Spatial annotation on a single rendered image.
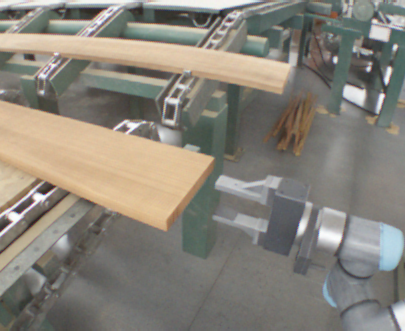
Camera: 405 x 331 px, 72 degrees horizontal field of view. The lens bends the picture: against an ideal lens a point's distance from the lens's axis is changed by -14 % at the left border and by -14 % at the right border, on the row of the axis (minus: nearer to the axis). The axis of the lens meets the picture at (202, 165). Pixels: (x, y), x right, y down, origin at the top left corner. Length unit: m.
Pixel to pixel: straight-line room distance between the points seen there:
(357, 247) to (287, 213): 0.13
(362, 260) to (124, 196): 0.41
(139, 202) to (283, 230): 0.24
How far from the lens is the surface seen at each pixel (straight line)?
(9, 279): 0.57
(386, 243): 0.54
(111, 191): 0.58
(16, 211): 0.66
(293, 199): 0.50
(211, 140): 1.14
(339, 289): 0.60
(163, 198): 0.55
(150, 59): 1.14
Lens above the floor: 1.24
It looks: 35 degrees down
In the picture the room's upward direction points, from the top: 2 degrees clockwise
